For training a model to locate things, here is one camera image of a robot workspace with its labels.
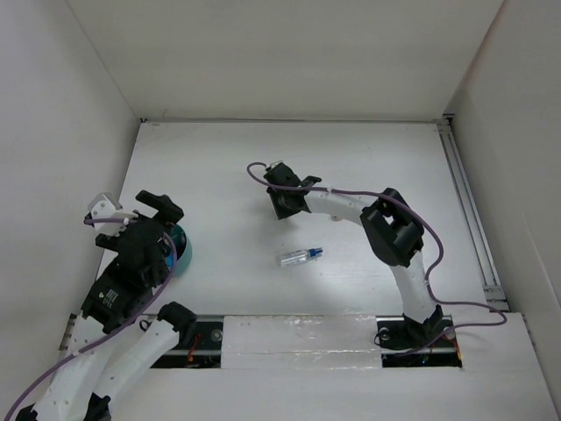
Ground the teal plastic cup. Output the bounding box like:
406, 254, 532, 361
170, 225, 193, 277

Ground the clear blue-tipped pen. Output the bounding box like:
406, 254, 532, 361
277, 247, 323, 268

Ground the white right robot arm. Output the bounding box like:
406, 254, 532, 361
264, 162, 443, 348

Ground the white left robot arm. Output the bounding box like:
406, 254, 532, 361
5, 190, 197, 420

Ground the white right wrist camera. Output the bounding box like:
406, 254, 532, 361
266, 161, 283, 172

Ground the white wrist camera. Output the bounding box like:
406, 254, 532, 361
84, 193, 137, 237
266, 161, 283, 172

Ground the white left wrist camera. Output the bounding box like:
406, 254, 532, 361
84, 193, 137, 237

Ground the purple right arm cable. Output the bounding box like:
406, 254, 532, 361
245, 161, 509, 356

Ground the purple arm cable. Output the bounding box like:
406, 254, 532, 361
245, 161, 509, 356
0, 217, 179, 421

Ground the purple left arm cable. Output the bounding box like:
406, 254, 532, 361
0, 217, 179, 421

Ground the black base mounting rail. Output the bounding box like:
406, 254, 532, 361
154, 315, 462, 371

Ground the aluminium rail right edge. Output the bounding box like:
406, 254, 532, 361
436, 114, 510, 312

